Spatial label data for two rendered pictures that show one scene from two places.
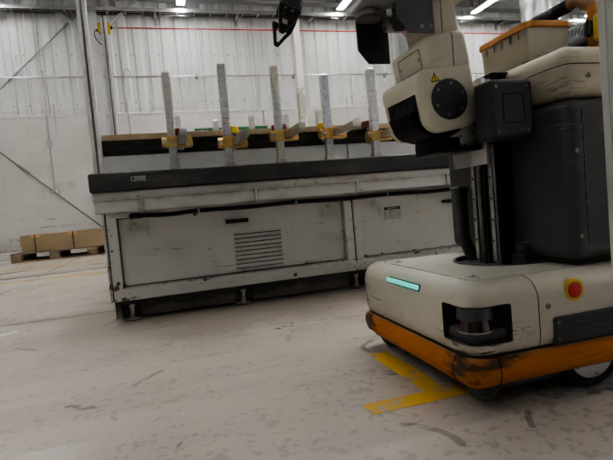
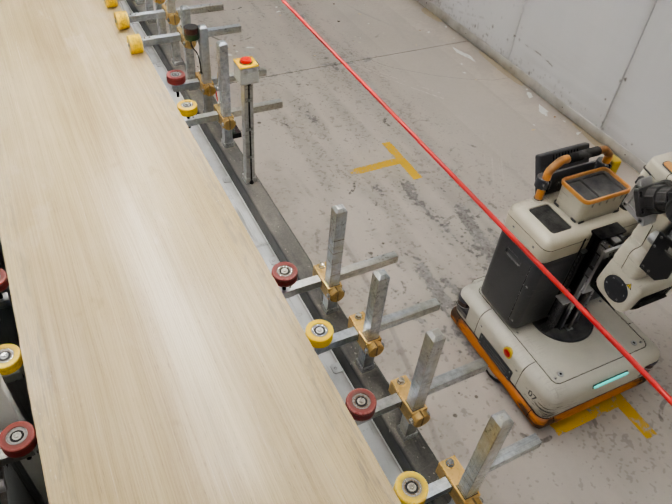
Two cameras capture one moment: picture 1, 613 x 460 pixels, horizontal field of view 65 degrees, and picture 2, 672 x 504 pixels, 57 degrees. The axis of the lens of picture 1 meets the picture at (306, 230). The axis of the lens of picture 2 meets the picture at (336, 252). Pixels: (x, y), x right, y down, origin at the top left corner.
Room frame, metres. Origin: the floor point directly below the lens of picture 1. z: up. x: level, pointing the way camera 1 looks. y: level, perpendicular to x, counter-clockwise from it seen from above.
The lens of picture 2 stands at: (2.83, 0.91, 2.30)
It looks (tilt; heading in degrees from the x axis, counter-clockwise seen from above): 45 degrees down; 255
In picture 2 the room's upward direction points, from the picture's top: 6 degrees clockwise
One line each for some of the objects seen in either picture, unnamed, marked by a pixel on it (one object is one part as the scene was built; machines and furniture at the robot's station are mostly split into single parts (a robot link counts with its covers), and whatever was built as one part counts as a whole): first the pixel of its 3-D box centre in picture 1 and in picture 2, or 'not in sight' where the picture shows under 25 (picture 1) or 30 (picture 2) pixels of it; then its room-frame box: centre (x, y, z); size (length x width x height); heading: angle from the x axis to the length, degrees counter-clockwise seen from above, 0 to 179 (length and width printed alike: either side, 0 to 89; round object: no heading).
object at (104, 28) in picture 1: (113, 103); not in sight; (3.19, 1.18, 1.25); 0.15 x 0.08 x 1.10; 106
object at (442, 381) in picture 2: (289, 134); (420, 390); (2.31, 0.04, 0.83); 0.43 x 0.03 x 0.04; 16
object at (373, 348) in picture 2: (332, 133); (365, 334); (2.43, -0.17, 0.83); 0.14 x 0.06 x 0.05; 106
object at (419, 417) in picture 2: (284, 135); (409, 401); (2.36, 0.07, 0.83); 0.14 x 0.06 x 0.05; 106
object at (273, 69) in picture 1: (277, 116); (419, 389); (2.35, 0.09, 0.92); 0.04 x 0.04 x 0.48; 16
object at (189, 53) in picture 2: not in sight; (189, 56); (2.90, -1.83, 0.86); 0.04 x 0.04 x 0.48; 16
